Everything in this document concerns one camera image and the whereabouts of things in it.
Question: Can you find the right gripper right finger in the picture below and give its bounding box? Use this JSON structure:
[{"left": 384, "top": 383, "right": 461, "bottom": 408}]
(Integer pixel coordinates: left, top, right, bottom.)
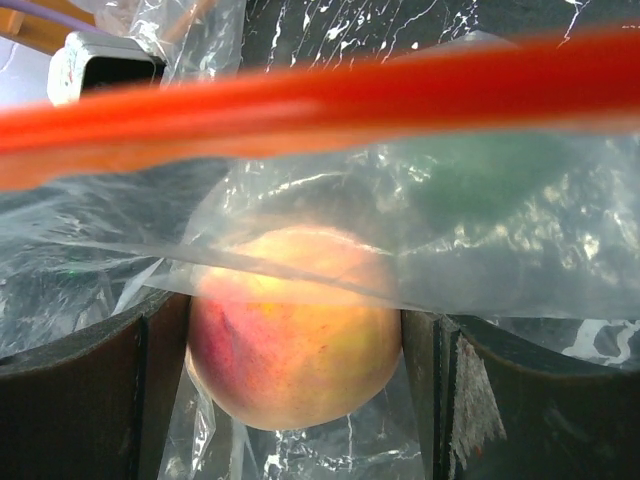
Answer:
[{"left": 401, "top": 311, "right": 639, "bottom": 479}]

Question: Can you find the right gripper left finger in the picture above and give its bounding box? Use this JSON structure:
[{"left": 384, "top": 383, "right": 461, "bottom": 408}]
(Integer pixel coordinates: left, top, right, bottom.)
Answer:
[{"left": 1, "top": 291, "right": 190, "bottom": 479}]

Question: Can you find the fake pink peach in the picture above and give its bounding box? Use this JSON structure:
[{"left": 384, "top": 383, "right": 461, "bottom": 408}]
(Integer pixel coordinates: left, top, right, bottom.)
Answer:
[{"left": 183, "top": 225, "right": 405, "bottom": 432}]

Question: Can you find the fake green fruit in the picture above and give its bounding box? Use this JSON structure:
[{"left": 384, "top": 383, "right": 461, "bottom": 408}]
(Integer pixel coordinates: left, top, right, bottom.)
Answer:
[{"left": 406, "top": 133, "right": 576, "bottom": 235}]

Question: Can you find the clear zip bag with fruit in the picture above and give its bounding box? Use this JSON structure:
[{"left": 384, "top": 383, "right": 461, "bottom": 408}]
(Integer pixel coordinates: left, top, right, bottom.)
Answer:
[{"left": 0, "top": 22, "right": 640, "bottom": 480}]

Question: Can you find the clear zip bag with peppers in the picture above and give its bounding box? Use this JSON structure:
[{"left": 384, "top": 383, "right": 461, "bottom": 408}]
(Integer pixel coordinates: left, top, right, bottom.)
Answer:
[{"left": 94, "top": 0, "right": 247, "bottom": 84}]

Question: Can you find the wooden shelf rack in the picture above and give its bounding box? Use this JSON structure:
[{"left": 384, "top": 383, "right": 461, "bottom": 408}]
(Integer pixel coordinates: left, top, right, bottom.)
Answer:
[{"left": 1, "top": 8, "right": 65, "bottom": 55}]

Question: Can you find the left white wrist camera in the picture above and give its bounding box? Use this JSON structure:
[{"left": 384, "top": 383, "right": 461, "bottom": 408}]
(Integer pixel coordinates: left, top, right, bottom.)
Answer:
[{"left": 47, "top": 32, "right": 166, "bottom": 106}]

